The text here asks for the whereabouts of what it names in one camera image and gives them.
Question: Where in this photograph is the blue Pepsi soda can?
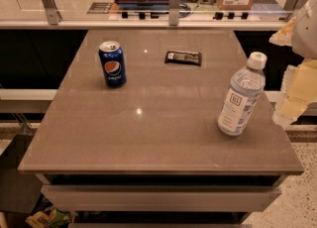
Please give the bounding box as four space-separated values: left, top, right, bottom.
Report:
98 41 127 87

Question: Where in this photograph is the middle metal glass bracket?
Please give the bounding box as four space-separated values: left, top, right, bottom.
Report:
168 0 180 26

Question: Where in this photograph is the green yellow snack bag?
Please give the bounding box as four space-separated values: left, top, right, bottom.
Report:
26 207 73 228

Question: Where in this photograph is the dark RXBAR chocolate bar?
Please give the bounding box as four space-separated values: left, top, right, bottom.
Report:
164 51 202 66

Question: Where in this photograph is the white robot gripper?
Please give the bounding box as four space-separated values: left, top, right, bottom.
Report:
268 0 317 127

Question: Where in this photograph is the left metal glass bracket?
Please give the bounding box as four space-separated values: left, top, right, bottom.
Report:
42 0 61 26

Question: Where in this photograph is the clear blue plastic water bottle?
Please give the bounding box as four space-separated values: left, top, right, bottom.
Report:
218 52 267 136

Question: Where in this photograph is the grey table drawer front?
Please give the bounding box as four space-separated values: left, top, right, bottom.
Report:
42 185 280 212

